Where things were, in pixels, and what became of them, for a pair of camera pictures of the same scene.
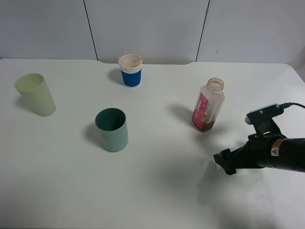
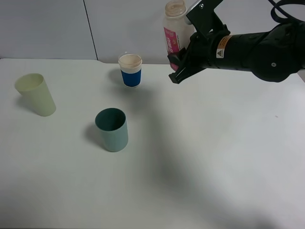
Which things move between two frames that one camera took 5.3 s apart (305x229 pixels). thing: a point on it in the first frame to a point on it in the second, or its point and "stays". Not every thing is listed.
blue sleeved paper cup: x=130 y=67 stays
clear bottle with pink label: x=209 y=105 to x=178 y=29
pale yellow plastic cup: x=33 y=87 stays
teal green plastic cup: x=113 y=124 stays
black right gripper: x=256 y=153 to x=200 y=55
